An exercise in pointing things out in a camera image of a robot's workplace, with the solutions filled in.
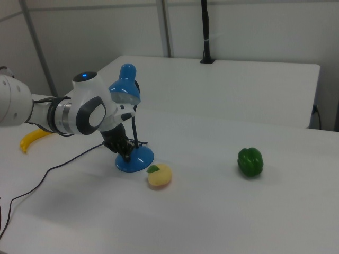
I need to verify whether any green bell pepper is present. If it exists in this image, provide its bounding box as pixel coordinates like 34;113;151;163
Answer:
237;147;264;178

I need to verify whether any yellow banana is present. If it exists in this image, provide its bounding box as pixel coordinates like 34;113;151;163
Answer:
20;129;57;155

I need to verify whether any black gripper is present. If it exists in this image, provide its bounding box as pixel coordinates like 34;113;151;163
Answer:
100;124;133;163

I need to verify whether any black lamp power cable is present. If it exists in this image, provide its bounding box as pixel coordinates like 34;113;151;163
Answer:
0;141;149;239

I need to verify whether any black wall cable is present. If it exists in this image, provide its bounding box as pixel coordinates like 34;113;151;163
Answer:
312;104;323;130

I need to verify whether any black camera pole with clamp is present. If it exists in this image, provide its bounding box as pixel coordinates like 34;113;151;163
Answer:
200;0;216;65

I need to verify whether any blue desk lamp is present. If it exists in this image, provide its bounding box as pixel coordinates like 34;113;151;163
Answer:
108;63;155;173

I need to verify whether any yellow peach with green leaf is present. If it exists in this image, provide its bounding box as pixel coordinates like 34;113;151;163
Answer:
146;163;173;190

